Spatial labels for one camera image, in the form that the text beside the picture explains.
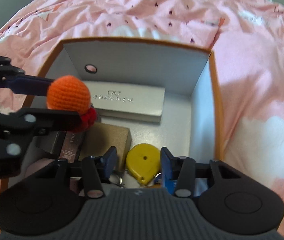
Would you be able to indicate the dark picture book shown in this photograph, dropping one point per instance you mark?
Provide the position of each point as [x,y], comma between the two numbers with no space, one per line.
[62,145]

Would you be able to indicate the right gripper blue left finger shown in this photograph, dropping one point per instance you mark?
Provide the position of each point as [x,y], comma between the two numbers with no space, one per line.
[109,161]

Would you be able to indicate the orange crochet toy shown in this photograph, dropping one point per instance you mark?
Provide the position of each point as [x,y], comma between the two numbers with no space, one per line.
[68,93]

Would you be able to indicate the pink cloud-print duvet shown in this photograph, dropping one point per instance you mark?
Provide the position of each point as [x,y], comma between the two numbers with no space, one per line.
[247,37]

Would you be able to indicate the white flat box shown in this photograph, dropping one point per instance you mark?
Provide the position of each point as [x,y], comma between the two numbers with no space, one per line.
[127,101]

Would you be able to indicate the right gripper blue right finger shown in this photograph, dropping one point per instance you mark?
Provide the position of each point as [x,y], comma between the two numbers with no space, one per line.
[170,169]

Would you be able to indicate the orange cardboard box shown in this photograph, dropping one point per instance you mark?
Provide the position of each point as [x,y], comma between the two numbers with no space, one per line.
[167,94]

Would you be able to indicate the brown cardboard box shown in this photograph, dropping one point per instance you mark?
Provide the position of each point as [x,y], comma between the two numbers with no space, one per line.
[100,137]

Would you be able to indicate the yellow tape measure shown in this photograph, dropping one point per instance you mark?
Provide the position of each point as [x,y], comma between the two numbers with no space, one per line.
[143,163]

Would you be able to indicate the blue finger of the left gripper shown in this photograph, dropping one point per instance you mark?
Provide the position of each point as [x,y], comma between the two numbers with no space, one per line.
[43,121]
[28,85]

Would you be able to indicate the blue card pack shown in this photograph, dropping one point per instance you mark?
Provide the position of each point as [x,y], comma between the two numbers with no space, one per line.
[158,180]

